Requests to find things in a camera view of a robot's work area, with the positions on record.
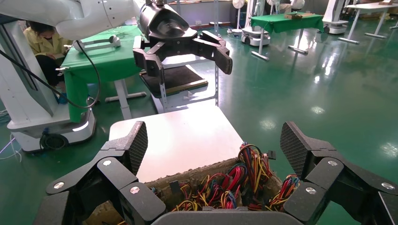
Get white robot body column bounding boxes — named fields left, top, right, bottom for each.
left=0, top=20, right=97, bottom=153

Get grey metal shelf rack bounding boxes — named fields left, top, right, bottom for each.
left=151, top=54, right=220, bottom=114

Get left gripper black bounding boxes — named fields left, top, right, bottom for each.
left=133, top=3, right=233, bottom=83

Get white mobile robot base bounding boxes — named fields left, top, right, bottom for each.
left=321, top=0, right=350, bottom=35
left=241, top=0, right=271, bottom=47

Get small flat cardboard box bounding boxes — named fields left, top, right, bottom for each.
left=284, top=12, right=316, bottom=20

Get white standing fan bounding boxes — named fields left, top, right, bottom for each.
left=230, top=0, right=247, bottom=34

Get white table leg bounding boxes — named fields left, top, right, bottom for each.
left=105, top=79, right=147, bottom=120

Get coloured power supply wire bundle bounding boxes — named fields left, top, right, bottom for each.
left=217, top=190, right=239, bottom=210
left=268, top=173, right=301, bottom=212
left=199, top=164, right=249, bottom=206
left=169, top=180, right=203, bottom=213
left=237, top=142, right=277, bottom=195

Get black shelf mat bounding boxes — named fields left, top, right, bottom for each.
left=139, top=65, right=209, bottom=99

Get green tablecloth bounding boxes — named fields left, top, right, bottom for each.
left=61, top=24, right=147, bottom=124
left=250, top=12, right=325, bottom=35

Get white table leg frame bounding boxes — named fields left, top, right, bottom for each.
left=251, top=28, right=309, bottom=61

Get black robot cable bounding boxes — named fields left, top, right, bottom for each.
left=0, top=40, right=102, bottom=110

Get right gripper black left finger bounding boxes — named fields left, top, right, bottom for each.
left=32, top=121, right=167, bottom=225

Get white floor cables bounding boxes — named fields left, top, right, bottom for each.
left=0, top=108, right=23, bottom=163

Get white bare table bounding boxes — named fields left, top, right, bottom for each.
left=338, top=1, right=398, bottom=45

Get person in yellow jacket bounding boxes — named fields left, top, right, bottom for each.
left=23, top=21, right=74, bottom=105

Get brown cardboard divider box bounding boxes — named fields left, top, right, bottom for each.
left=84, top=157, right=284, bottom=225

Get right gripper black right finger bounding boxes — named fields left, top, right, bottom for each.
left=280, top=121, right=398, bottom=225

